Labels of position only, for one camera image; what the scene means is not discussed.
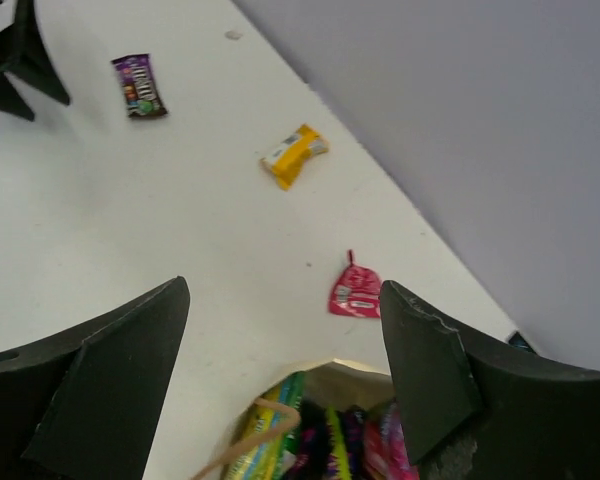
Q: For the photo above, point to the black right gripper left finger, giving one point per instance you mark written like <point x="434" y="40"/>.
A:
<point x="85" y="403"/>

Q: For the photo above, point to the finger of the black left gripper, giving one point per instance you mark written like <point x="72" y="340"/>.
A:
<point x="31" y="62"/>
<point x="12" y="103"/>

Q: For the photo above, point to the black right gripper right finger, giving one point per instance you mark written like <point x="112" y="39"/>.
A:
<point x="474" y="407"/>

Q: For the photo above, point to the purple chocolate bar wrapper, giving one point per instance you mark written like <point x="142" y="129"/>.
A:
<point x="137" y="81"/>

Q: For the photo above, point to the dark blue chips bag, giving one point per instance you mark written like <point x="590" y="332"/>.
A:
<point x="329" y="443"/>

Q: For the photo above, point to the brown paper bag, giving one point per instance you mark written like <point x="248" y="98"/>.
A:
<point x="261" y="440"/>

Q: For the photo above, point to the red candy packet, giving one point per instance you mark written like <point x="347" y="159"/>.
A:
<point x="356" y="292"/>

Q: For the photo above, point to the yellow snack bar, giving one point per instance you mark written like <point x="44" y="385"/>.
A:
<point x="287" y="159"/>

